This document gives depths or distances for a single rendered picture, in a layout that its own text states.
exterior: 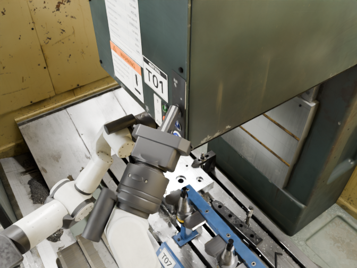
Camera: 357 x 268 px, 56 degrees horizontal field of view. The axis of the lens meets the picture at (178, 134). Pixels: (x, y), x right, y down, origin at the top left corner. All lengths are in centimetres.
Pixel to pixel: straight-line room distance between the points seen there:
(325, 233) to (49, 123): 168
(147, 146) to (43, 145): 151
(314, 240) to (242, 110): 126
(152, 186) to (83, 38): 153
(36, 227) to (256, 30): 80
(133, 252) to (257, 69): 45
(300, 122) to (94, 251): 107
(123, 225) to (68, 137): 156
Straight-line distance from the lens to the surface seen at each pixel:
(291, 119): 140
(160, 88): 73
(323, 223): 199
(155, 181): 61
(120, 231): 60
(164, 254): 138
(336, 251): 196
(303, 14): 80
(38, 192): 204
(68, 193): 114
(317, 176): 153
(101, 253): 166
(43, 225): 110
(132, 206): 61
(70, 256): 172
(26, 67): 201
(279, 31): 76
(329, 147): 141
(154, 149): 64
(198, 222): 113
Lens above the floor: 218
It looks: 44 degrees down
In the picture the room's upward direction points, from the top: straight up
